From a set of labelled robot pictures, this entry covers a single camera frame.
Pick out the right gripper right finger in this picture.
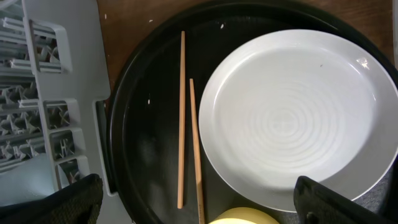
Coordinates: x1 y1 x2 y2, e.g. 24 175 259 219
294 176 392 224

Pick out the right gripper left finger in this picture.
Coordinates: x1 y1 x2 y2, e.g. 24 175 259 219
1 174 103 224

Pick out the yellow plastic bowl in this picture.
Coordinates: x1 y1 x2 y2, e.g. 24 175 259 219
210 207 279 224

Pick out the grey round plate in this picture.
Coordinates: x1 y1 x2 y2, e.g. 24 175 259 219
198 29 397 212

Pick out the wooden chopstick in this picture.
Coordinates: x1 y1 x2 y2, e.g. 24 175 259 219
190 78 205 224
177 31 186 209

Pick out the light blue plastic cup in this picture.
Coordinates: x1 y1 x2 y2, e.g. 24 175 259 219
0 154 56 207

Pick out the grey dishwasher rack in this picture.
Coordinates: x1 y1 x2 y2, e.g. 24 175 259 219
1 0 131 223

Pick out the round black tray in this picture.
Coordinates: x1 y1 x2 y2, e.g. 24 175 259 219
107 1 394 223

